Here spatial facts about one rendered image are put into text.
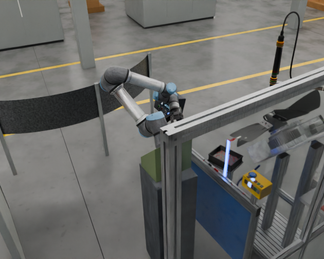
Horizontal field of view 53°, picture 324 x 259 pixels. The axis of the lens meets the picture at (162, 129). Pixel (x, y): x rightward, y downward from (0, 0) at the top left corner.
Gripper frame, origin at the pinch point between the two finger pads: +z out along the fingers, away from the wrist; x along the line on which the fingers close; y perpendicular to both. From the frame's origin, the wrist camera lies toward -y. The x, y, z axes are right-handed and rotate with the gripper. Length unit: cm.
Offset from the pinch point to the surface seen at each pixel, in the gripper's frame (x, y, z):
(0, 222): -26, -106, 53
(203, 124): -109, 32, 84
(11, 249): -3, -114, 61
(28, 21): 135, -312, -486
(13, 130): 39, -179, -85
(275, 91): -98, 53, 71
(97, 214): 99, -109, -2
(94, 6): 277, -247, -720
